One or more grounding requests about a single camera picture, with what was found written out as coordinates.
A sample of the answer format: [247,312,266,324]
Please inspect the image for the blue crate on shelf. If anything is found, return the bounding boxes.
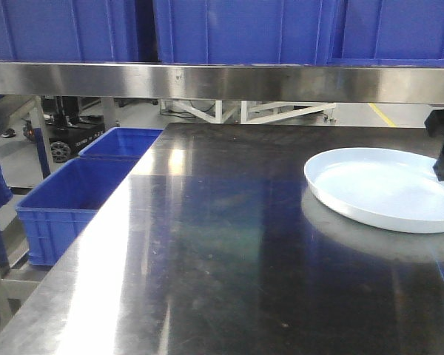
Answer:
[329,1,444,67]
[153,1,337,65]

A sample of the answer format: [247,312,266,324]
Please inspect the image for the black wheeled robot base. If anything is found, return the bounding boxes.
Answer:
[41,96,105,163]

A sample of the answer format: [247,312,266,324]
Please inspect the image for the blue floor crate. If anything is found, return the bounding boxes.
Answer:
[78,127,163,160]
[16,158,135,266]

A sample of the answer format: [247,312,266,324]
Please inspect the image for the white round plate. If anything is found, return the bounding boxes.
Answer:
[303,147,444,234]

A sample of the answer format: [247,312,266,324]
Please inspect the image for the blue crate on shelf right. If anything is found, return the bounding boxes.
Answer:
[329,1,444,67]

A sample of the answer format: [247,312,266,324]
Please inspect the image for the blue floor crate far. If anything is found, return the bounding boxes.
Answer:
[78,127,163,160]

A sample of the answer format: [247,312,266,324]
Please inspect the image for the white metal frame background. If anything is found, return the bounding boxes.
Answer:
[159,99,337,124]

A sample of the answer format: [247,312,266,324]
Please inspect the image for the blue floor crate near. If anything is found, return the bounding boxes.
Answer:
[16,158,135,266]

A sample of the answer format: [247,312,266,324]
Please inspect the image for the blue crate far left shelf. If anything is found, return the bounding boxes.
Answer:
[0,1,138,62]

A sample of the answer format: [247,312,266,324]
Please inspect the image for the stainless steel shelf frame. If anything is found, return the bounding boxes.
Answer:
[0,61,444,106]

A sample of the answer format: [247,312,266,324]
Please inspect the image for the blue crate on shelf left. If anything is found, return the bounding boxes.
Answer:
[153,1,337,65]

